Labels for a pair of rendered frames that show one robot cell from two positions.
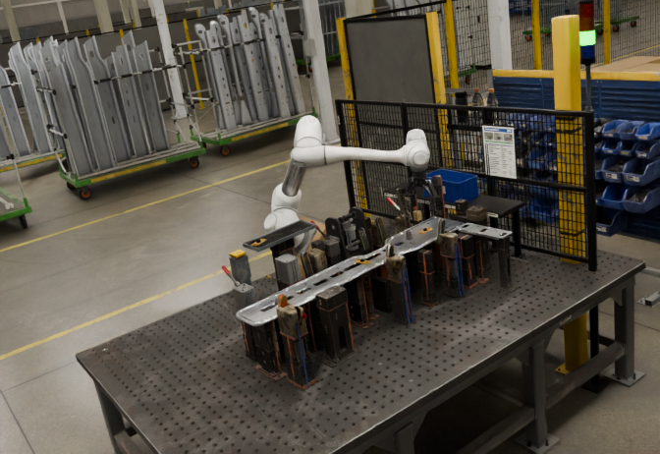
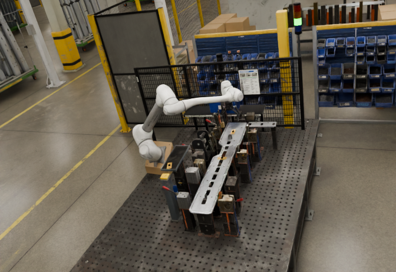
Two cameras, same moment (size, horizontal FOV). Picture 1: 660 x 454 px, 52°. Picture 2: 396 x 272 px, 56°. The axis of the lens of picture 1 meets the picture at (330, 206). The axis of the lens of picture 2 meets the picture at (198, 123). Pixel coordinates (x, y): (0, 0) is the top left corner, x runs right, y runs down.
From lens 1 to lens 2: 1.66 m
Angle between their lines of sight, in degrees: 29
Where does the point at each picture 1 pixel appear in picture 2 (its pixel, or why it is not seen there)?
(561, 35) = (281, 21)
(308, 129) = (169, 92)
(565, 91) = (284, 48)
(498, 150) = (248, 82)
